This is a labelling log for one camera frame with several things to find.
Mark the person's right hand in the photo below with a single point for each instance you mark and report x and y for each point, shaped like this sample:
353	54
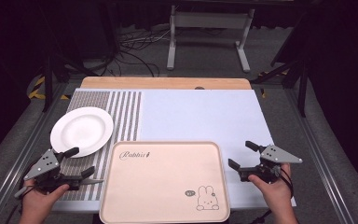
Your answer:
276	193

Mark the white round plate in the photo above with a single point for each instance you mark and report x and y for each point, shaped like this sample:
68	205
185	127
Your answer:
82	130

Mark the black metal stand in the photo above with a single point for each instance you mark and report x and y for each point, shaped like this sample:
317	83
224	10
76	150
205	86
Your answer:
303	90
47	81

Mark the person's left hand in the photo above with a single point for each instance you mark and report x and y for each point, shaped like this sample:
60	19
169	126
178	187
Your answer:
38	202

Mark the pale blue striped table mat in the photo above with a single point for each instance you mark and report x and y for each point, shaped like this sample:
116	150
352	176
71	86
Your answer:
199	118

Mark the white metal desk frame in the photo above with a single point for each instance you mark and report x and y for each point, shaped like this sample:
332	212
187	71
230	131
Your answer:
211	20

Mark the pink tray with rabbit print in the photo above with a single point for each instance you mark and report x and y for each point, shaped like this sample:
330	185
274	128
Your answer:
164	183

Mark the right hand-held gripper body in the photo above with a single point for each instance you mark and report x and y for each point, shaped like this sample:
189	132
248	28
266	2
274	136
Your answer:
276	154

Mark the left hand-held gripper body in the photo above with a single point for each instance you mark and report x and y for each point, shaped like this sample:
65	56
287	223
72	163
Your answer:
42	165

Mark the yellow black floor tape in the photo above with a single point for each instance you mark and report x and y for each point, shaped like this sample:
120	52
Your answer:
35	90

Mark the metal floor rail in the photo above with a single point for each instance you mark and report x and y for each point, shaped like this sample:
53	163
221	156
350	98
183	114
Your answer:
15	168
320	155

